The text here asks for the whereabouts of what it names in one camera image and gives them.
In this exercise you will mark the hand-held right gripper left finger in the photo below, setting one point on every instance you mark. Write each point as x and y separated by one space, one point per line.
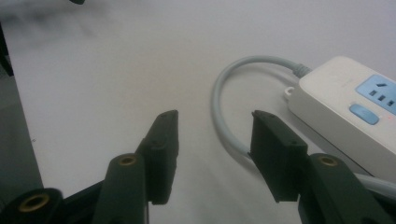
155 161

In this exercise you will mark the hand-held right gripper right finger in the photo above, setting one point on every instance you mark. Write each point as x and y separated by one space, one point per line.
286 161

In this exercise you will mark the white power strip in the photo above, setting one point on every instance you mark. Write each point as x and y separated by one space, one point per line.
336 102

